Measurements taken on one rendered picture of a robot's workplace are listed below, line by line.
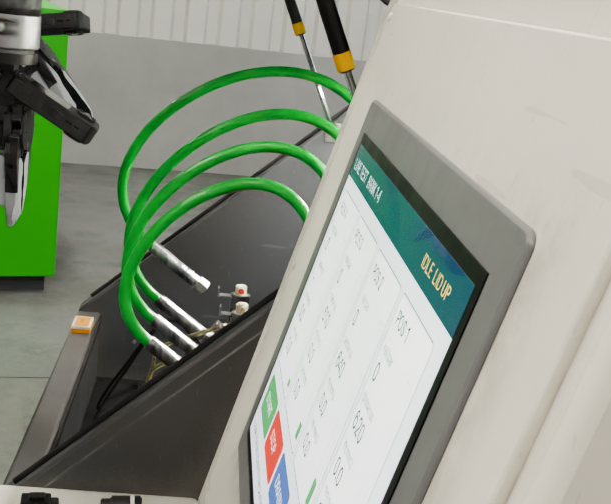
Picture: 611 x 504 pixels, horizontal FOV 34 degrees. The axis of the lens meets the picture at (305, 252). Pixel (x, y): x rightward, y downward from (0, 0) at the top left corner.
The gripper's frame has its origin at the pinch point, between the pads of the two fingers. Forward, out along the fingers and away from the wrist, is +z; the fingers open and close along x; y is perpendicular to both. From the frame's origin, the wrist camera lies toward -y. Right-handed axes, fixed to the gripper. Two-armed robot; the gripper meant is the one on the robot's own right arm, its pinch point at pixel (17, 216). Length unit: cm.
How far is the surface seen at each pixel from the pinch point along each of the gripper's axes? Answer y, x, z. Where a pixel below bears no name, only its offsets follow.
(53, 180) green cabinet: 45, -332, 68
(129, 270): -15.0, 12.8, 1.8
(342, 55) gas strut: -35.0, 21.0, -25.3
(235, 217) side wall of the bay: -28, -43, 8
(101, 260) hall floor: 28, -394, 122
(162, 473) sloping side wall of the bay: -21.0, 23.1, 21.3
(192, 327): -22.7, -2.9, 13.6
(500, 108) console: -37, 71, -27
